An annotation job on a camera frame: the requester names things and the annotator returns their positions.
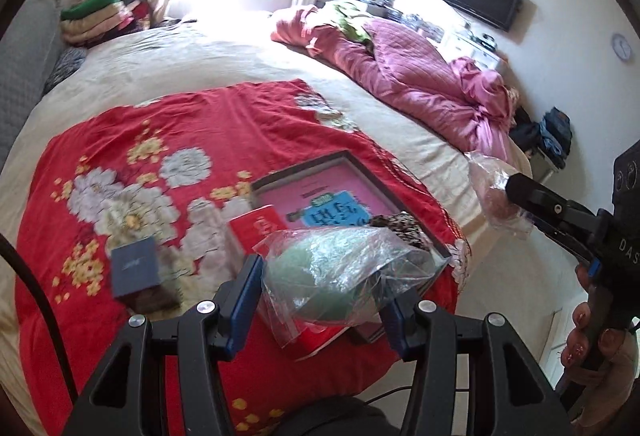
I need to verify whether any black cable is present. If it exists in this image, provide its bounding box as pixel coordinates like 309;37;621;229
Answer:
0;236;78;407

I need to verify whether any white dresser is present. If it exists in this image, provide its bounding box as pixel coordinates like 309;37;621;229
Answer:
400;10;506;74

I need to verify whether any person's right hand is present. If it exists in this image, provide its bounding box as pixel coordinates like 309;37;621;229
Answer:
559;263;640;424

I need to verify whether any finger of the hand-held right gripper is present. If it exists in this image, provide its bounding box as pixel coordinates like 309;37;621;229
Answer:
535;218;598;264
505;173;613;241

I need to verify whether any green puff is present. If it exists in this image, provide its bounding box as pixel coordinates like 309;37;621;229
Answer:
252;226;448;349

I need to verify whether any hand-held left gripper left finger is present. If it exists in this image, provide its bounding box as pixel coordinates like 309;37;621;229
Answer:
62;254;264;436

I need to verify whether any bed with cream sheet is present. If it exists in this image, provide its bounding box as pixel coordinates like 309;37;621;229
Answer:
0;10;533;436

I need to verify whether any green garment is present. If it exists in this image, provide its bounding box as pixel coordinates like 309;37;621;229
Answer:
325;0;373;44

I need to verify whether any leopard print scrunchie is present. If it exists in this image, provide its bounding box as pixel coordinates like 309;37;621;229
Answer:
370;212;433;251

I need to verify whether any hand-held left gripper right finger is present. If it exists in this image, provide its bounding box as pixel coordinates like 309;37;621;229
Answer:
377;291;576;436

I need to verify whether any stack of folded blankets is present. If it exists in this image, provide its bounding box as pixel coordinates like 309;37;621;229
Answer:
60;0;153;49

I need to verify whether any round wall clock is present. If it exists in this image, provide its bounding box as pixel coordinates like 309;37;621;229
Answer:
612;33;633;62

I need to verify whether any pink quilt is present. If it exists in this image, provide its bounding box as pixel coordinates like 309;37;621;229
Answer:
270;4;521;167

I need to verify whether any peach puff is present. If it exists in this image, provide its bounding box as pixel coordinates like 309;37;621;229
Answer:
465;151;538;241

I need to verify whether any red floral blanket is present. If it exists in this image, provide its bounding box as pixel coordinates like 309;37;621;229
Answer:
15;78;473;436

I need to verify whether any grey quilted headboard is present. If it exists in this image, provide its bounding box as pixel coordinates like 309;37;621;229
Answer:
0;0;66;161

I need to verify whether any red and white box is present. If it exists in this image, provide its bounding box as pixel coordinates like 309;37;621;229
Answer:
229;207;361;362

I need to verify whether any pile of jeans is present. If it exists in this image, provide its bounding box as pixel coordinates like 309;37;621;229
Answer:
510;107;573;171

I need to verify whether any dark blue box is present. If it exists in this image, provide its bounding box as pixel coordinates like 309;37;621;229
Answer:
110;236;183;314

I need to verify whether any shallow box with pink print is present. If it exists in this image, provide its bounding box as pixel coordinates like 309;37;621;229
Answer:
249;150;453;346

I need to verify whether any dark patterned pillow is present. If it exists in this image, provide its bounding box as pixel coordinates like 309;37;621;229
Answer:
42;46;88;94

